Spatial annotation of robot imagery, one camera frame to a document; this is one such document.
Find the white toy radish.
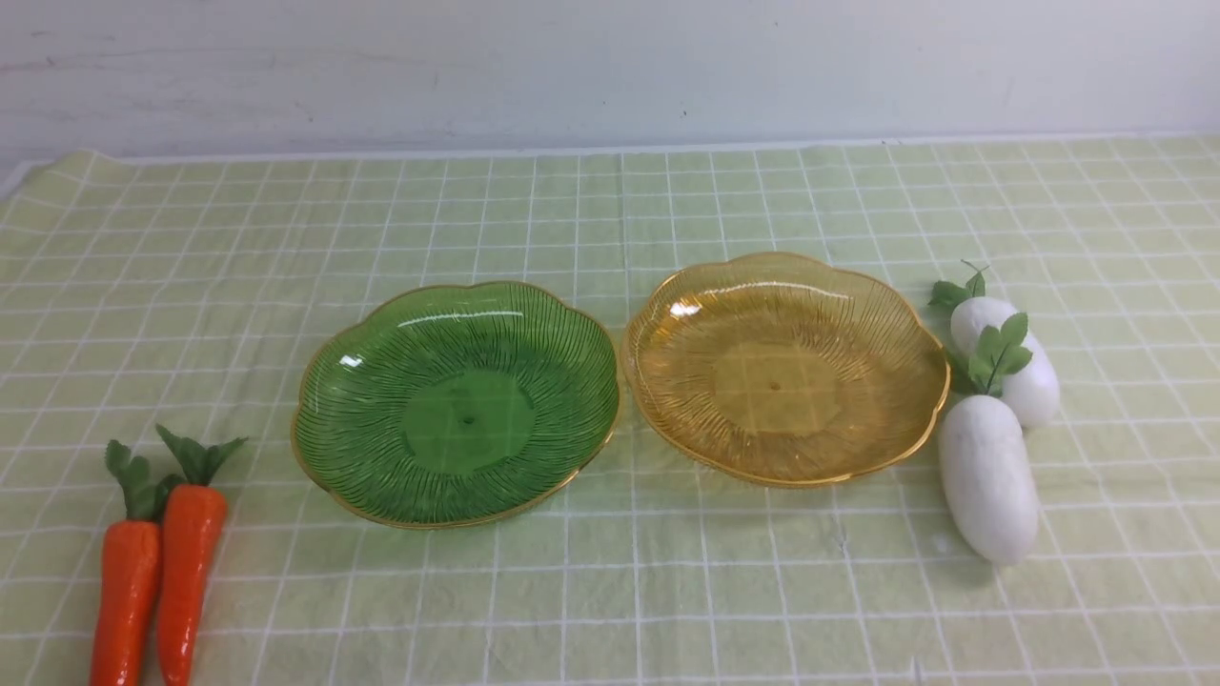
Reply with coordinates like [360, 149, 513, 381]
[928, 269, 1061, 428]
[938, 312, 1039, 566]

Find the orange toy carrot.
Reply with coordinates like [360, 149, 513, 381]
[89, 439, 163, 685]
[155, 424, 248, 685]

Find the amber glass plate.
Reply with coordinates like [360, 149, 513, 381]
[620, 251, 952, 488]

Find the green glass plate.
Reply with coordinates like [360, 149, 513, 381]
[292, 281, 623, 530]

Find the green checked tablecloth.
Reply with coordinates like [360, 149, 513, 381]
[1, 135, 1219, 685]

